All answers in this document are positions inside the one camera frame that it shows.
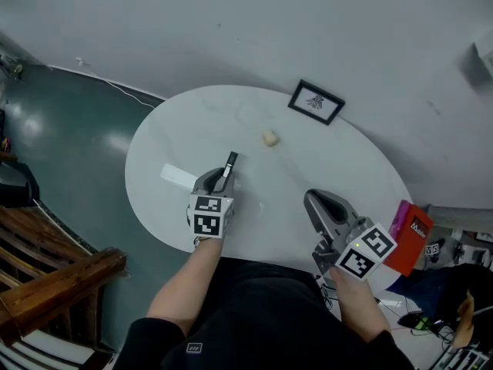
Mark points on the black chair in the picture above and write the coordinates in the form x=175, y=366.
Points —
x=15, y=185

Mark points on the black picture frame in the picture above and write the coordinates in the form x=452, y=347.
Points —
x=316, y=102

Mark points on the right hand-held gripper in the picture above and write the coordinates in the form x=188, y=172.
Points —
x=362, y=251

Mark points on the person's black top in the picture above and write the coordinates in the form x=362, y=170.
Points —
x=262, y=322

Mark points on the white oval table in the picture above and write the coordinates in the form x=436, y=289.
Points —
x=215, y=122

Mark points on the white wall junction box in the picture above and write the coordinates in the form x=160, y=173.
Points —
x=479, y=66

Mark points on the pink book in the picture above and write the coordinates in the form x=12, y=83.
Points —
x=398, y=216

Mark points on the small black stick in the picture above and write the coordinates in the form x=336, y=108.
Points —
x=232, y=157

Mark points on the small beige ball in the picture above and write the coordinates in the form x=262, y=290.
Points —
x=271, y=138

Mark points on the grey shelf unit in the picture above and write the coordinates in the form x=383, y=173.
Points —
x=458, y=216

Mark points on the person's left forearm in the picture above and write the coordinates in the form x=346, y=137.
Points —
x=181, y=291

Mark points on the wooden bench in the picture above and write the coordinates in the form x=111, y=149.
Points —
x=50, y=280

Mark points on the white wall plug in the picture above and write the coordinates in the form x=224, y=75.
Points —
x=81, y=61

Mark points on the person's right forearm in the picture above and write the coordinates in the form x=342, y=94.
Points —
x=358, y=307

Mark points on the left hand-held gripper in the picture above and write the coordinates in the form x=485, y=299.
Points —
x=210, y=216

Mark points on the white slatted rack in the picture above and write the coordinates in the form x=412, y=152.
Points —
x=46, y=351

